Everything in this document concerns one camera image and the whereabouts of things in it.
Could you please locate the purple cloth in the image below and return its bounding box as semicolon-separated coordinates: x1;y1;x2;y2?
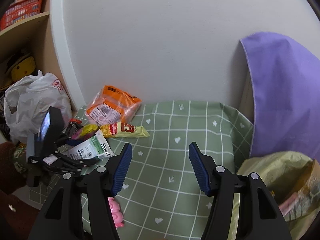
241;32;319;160

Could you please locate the green checked bed sheet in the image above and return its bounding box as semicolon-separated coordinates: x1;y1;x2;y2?
108;101;253;239

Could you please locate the white green wet-wipe pack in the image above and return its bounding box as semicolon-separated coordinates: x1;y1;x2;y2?
63;130;114;160

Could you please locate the red black small wrapper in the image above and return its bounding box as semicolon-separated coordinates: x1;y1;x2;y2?
64;118;82;137

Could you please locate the red plastic basket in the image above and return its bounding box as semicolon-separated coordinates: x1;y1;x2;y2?
1;0;44;30

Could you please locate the wooden shelf unit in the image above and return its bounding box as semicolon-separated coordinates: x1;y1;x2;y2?
1;0;86;112

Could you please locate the white plastic trash bag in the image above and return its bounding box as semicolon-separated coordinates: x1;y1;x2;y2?
4;71;73;144

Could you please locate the pink plush toy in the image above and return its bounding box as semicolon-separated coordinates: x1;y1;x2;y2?
108;197;124;228

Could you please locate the yellow green plastic bag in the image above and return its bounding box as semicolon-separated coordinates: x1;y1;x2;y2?
237;151;319;239

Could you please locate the orange air cushion package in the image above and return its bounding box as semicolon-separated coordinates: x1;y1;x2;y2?
85;85;142;125

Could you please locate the pale yellow snack wrapper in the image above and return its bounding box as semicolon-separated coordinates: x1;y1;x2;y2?
100;122;150;138

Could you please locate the yellow snack packet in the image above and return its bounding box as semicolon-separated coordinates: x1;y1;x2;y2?
72;124;99;140

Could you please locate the yellow plush toy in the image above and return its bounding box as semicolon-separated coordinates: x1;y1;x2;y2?
4;53;36;82

